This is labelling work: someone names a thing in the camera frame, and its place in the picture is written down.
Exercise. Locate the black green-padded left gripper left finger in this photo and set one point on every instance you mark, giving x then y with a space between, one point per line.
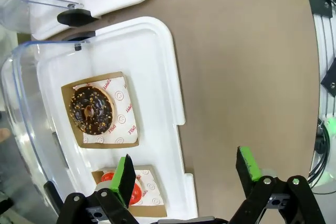
123 179

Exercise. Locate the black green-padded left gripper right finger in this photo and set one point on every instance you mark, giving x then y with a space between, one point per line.
246 166

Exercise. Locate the white smiley print paper liner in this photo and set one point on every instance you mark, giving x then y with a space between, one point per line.
152 184
126 108

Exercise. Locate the brown cardboard donut tray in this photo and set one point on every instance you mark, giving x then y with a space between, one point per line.
67 119
149 211

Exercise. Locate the chocolate donut with nut bits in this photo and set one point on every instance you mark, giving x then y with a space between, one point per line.
78 103

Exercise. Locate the red glazed donut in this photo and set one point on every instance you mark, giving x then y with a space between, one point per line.
136 193

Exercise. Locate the black lid hinge knob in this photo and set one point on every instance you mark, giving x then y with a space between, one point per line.
51 195
76 17

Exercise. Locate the clear plastic tray lid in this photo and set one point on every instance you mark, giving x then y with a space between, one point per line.
15 11
15 90

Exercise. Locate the black metal bracket plate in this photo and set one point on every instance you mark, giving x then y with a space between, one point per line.
329 79
319 5

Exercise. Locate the aluminium table frame rail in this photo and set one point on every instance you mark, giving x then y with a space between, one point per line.
321 51

